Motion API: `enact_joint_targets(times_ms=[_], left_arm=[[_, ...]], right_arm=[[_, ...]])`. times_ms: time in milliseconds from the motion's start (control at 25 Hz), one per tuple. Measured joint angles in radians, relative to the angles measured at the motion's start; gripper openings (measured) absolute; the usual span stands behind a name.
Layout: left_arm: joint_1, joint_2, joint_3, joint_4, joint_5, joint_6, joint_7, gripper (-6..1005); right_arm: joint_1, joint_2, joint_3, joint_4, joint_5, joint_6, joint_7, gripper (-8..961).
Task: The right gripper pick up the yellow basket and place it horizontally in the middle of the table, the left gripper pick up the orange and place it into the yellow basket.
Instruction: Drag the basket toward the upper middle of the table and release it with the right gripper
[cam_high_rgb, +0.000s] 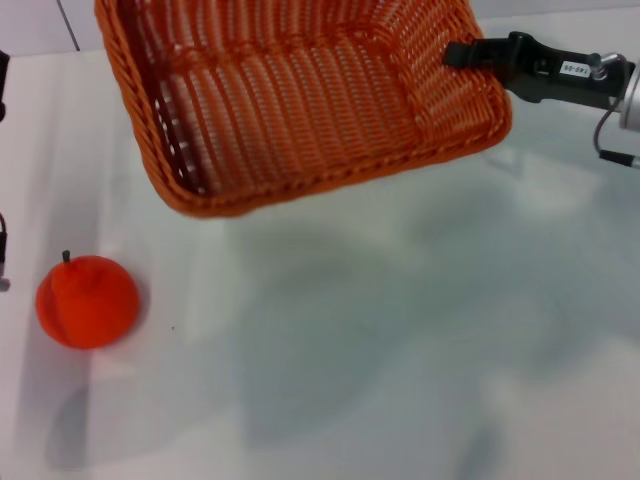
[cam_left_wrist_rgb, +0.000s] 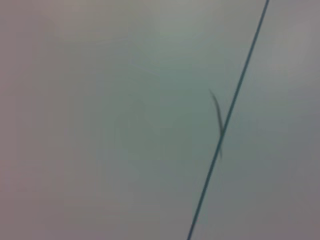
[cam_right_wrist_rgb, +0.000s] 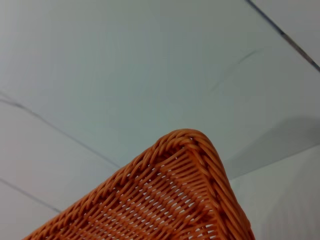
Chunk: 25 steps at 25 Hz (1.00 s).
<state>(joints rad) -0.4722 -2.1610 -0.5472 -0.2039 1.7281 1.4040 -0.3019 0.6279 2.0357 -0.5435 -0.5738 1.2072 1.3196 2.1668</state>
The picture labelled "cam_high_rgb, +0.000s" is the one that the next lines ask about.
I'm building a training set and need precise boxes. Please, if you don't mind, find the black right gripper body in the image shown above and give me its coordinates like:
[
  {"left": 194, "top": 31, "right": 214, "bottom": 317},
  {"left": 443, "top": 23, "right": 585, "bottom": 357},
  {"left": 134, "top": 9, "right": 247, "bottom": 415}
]
[{"left": 494, "top": 30, "right": 635, "bottom": 110}]

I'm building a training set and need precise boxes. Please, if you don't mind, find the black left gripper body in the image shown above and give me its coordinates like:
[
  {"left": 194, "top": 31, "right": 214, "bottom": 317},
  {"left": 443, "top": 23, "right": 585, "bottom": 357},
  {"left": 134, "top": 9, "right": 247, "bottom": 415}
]
[{"left": 0, "top": 49, "right": 11, "bottom": 122}]

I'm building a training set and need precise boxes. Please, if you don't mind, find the orange woven rectangular basket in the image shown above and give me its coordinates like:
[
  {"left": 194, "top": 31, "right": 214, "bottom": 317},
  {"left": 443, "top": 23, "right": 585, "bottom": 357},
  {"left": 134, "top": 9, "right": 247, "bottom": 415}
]
[{"left": 93, "top": 0, "right": 515, "bottom": 222}]

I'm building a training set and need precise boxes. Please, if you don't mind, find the orange toy fruit with stem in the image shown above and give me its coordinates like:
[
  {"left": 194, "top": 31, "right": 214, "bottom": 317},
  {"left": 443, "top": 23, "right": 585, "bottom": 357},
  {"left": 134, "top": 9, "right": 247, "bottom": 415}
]
[{"left": 34, "top": 249, "right": 141, "bottom": 350}]

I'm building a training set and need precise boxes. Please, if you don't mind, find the grey right gripper cable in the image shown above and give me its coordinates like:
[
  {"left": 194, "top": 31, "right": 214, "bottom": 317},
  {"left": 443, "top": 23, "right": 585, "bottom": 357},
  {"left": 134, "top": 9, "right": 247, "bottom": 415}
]
[{"left": 593, "top": 97, "right": 640, "bottom": 170}]

